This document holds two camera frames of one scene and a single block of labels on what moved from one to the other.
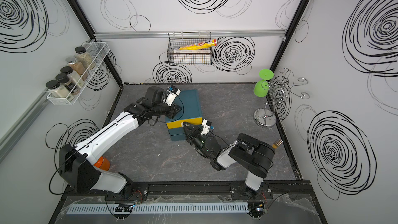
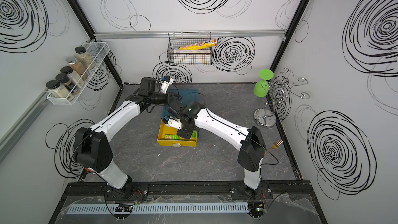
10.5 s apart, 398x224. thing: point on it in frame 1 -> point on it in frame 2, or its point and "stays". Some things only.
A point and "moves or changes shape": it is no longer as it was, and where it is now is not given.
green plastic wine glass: [261, 87] stays
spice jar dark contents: [64, 79] stays
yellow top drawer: [178, 124] moves or changes shape
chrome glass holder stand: [281, 86] stays
